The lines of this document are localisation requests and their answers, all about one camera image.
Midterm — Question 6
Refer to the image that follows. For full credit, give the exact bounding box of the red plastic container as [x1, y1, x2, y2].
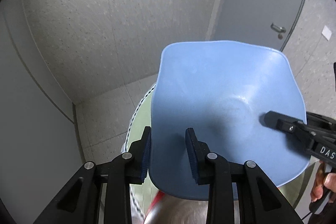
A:
[143, 190, 165, 224]

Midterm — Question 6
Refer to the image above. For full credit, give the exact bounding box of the blue square plate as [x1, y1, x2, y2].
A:
[149, 41, 310, 200]

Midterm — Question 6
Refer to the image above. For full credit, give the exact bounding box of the large steel bowl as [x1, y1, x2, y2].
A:
[142, 191, 241, 224]

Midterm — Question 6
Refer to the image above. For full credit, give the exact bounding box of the right hand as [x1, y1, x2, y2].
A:
[310, 161, 336, 203]

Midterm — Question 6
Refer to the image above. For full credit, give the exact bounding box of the metal door handle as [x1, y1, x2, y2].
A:
[270, 23, 286, 40]

